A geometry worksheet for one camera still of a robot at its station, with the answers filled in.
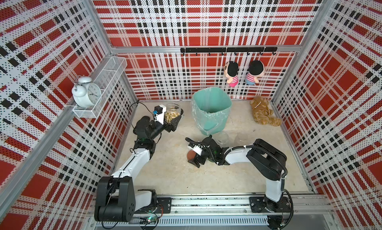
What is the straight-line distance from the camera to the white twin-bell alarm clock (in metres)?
0.59

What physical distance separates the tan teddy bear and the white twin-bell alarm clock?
941 mm

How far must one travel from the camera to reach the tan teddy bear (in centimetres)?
98

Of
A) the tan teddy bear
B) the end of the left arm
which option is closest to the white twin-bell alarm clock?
the end of the left arm

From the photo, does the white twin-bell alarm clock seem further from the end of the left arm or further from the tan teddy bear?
the tan teddy bear
